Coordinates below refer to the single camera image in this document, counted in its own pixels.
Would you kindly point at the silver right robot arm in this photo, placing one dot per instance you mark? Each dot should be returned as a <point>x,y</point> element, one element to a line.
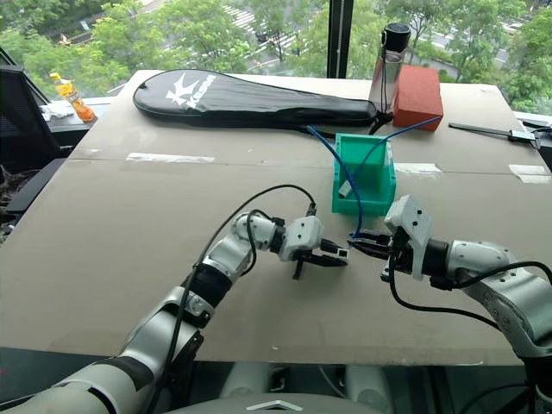
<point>509,284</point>

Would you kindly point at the red brick block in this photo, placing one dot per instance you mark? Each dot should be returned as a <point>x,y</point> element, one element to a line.
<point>418,97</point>

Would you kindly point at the black metal caliper tool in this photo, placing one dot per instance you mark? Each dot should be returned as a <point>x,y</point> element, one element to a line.
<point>517,134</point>

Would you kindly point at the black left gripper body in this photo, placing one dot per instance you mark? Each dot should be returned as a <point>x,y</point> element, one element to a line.
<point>314,257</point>

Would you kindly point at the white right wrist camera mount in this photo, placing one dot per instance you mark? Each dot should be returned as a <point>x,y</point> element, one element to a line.
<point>414,220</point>

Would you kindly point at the silver robot torso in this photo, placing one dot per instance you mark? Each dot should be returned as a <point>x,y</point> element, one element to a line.
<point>276,403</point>

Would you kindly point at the white crumpled tissue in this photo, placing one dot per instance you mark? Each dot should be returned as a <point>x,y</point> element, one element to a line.
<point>58,111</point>

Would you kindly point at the clear bottle with black cap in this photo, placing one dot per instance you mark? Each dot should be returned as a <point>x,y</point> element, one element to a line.
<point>388,73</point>

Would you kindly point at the orange drink bottle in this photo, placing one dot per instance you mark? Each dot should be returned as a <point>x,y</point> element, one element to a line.
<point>77,101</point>

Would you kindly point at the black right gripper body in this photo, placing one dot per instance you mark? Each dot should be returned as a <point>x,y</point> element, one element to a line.
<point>401,254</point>

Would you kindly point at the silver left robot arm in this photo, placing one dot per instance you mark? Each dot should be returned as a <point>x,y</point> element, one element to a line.
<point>224,254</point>

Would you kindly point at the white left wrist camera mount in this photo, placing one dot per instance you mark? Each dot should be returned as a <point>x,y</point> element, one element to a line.
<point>304,235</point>

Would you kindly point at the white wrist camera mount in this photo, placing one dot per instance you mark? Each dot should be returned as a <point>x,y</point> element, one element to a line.
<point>414,220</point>
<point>304,235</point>

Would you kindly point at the green plastic bin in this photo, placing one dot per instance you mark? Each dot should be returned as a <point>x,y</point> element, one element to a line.
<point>371,190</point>

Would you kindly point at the black racket bag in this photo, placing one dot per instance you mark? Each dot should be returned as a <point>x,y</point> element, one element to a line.
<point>241,101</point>

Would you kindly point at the black office chair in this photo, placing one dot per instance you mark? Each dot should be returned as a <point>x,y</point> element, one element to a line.
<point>21,121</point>

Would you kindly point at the black window frame post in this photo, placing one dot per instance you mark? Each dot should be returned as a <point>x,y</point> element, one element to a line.
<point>340,39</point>

